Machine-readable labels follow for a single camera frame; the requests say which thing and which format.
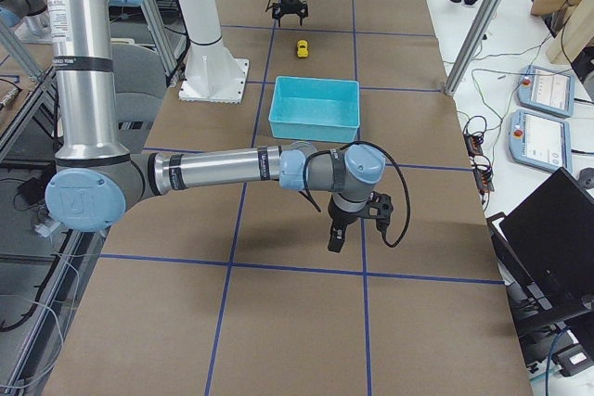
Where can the grey office chair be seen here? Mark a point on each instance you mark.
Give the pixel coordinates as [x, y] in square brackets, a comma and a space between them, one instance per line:
[140, 85]

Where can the teach pendant tablet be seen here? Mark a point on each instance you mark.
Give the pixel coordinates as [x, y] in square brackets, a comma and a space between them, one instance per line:
[540, 141]
[546, 90]

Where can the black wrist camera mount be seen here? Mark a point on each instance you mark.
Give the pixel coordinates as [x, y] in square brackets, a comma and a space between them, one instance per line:
[379, 208]

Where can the yellow beetle toy car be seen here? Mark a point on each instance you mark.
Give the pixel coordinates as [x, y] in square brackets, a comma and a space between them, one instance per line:
[302, 49]

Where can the upper teach pendant tablet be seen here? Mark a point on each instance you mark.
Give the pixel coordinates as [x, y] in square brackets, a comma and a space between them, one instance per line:
[546, 90]

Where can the black laptop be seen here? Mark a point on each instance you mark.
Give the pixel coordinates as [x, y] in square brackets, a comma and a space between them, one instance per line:
[548, 246]

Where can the person in beige top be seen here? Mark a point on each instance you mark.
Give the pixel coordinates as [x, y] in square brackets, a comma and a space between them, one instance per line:
[572, 25]

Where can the turquoise plastic bin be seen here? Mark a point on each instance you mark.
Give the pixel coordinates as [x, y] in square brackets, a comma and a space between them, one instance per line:
[312, 109]

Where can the white pedestal column with base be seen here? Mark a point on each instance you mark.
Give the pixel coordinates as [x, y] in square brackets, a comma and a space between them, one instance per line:
[212, 74]

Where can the black orange usb hub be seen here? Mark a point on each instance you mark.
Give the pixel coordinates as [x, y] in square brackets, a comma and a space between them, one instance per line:
[481, 165]

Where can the aluminium frame post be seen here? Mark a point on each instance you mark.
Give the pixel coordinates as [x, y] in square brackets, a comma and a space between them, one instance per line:
[484, 15]

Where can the lower teach pendant tablet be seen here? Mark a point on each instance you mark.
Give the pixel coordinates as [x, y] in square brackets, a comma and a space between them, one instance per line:
[540, 141]

